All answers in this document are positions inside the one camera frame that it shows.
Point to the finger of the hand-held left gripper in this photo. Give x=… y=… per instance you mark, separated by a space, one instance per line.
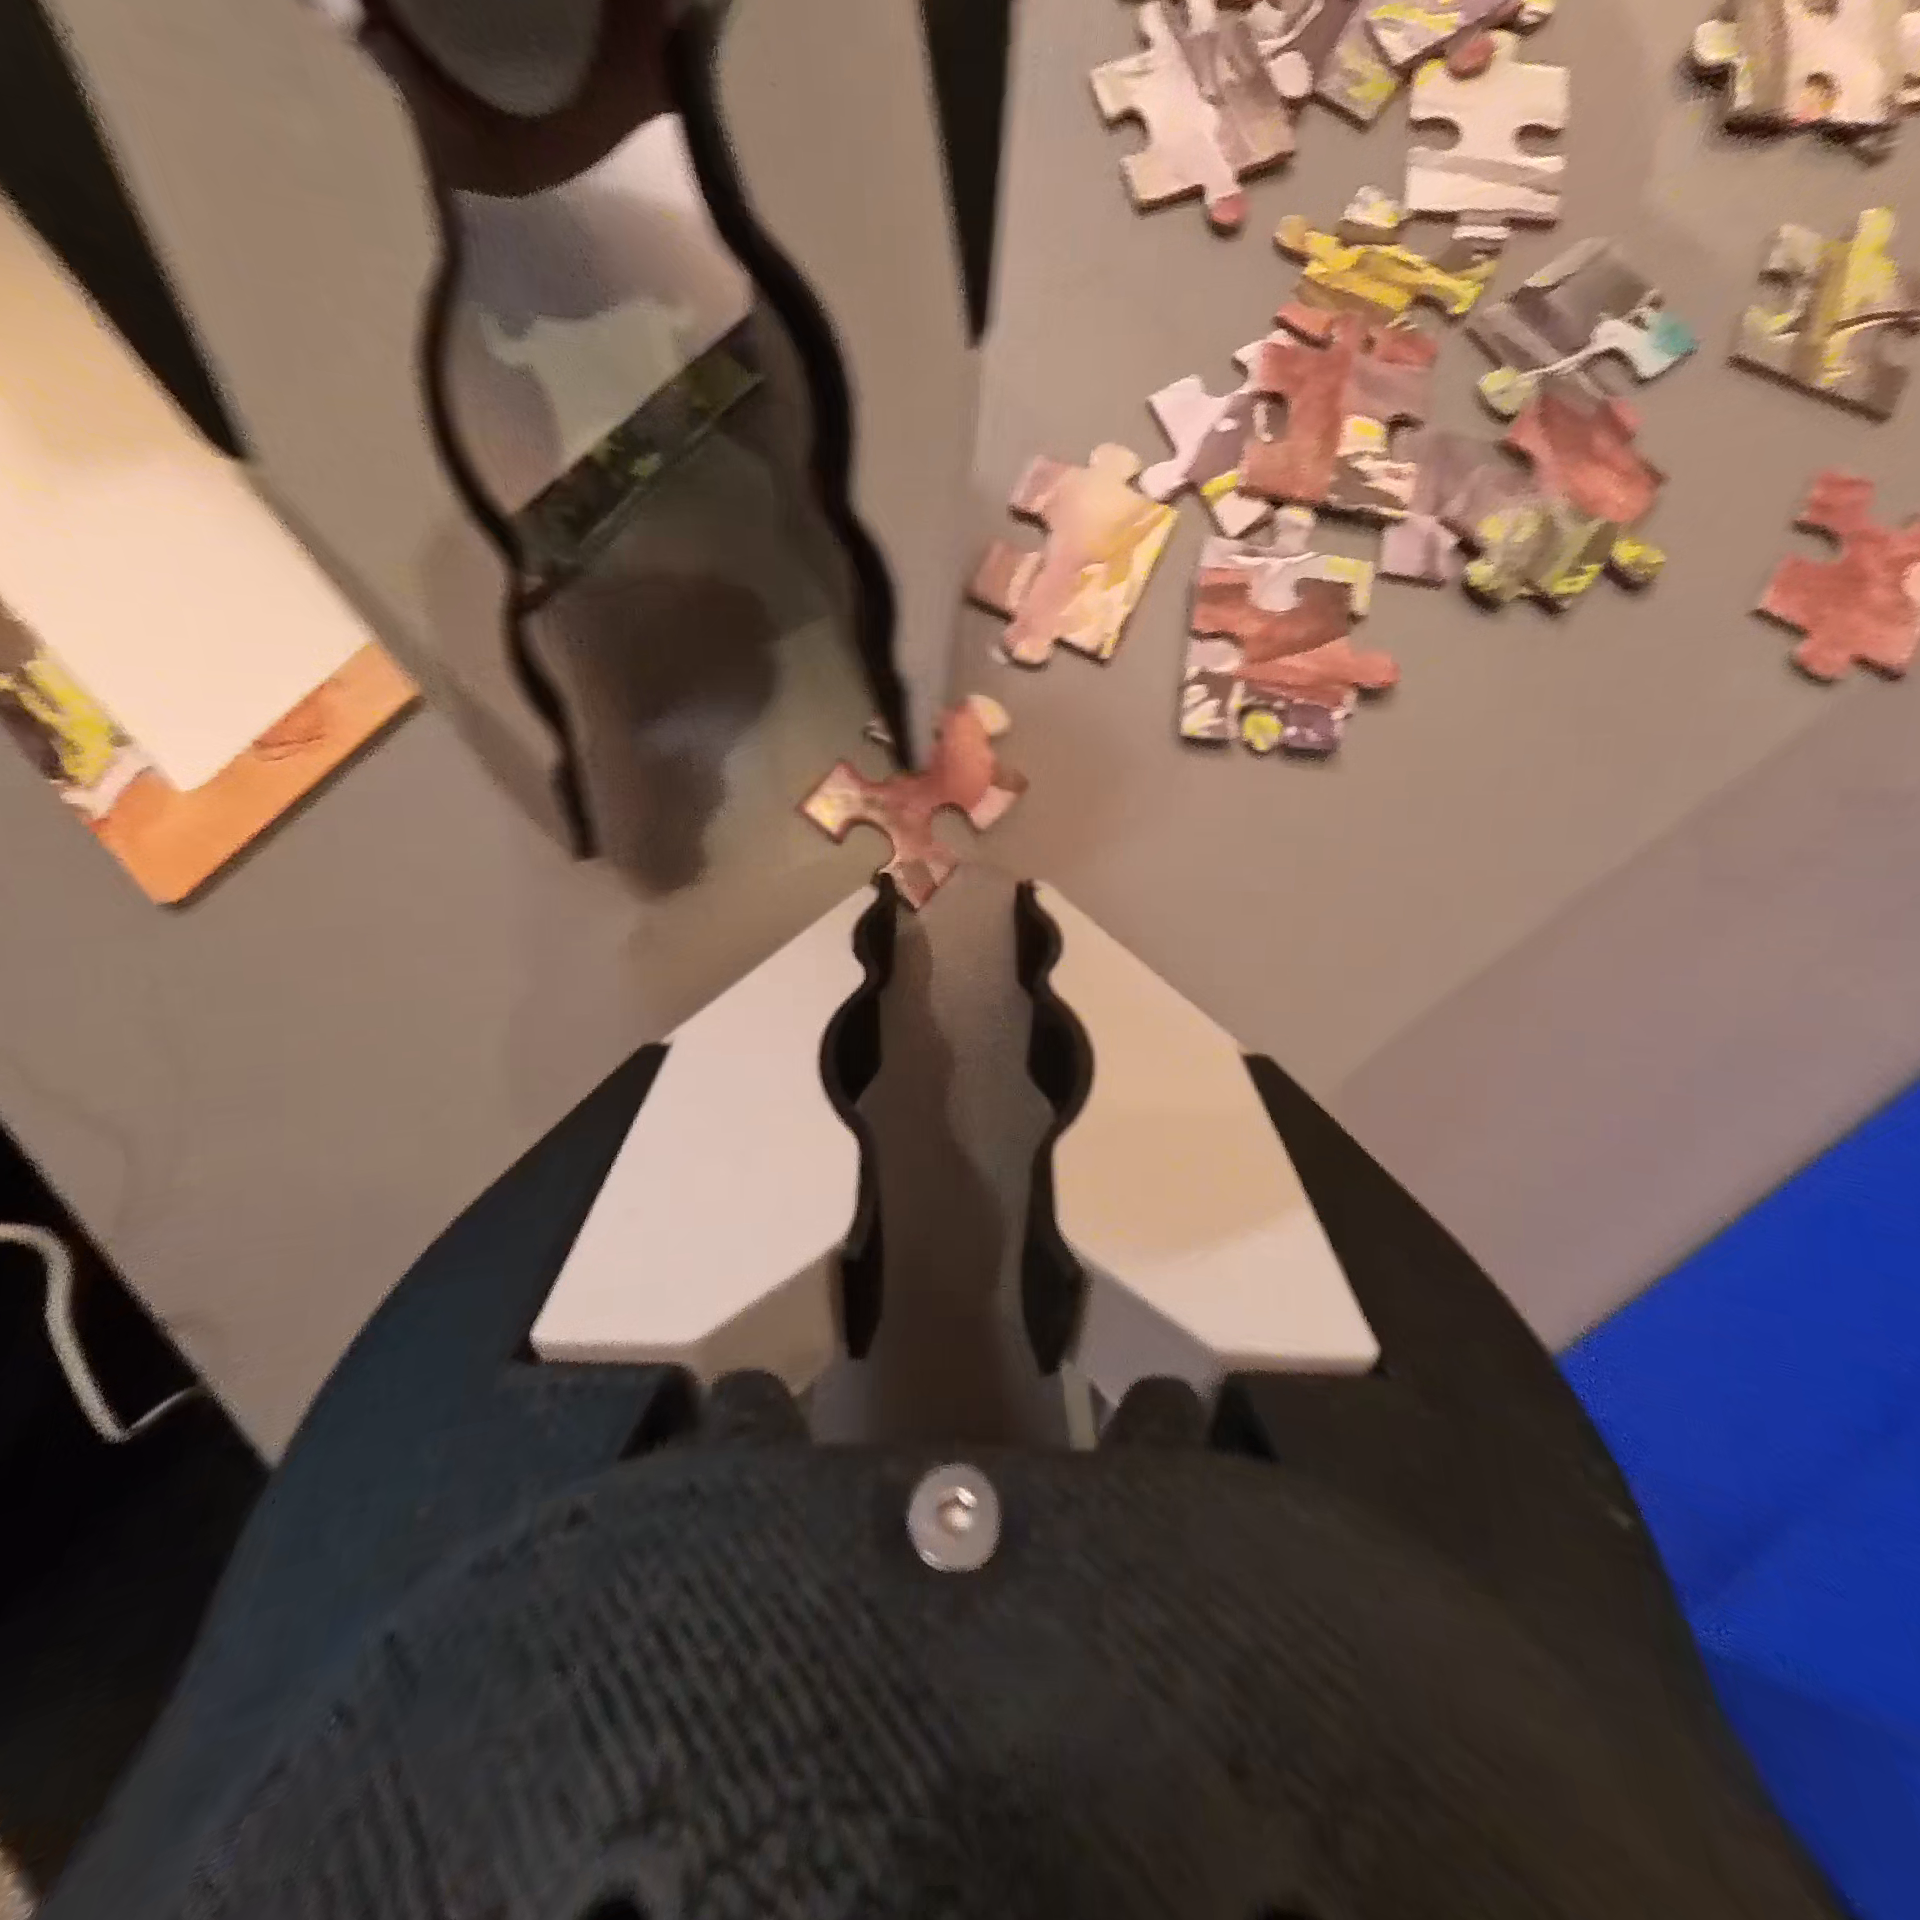
x=854 y=180
x=300 y=301

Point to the reddish brown puzzle piece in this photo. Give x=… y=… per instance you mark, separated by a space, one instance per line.
x=938 y=795

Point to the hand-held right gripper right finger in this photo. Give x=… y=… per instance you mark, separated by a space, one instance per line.
x=1201 y=1201

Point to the blue plastic bin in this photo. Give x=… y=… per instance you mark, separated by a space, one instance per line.
x=1771 y=1424

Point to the puzzle frame tray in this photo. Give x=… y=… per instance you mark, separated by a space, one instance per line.
x=151 y=600

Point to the pile of puzzle pieces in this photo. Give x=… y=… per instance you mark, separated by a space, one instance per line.
x=1321 y=420

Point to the person's left hand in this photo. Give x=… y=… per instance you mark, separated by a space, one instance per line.
x=570 y=143

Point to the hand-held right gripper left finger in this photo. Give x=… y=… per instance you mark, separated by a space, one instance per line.
x=704 y=1201

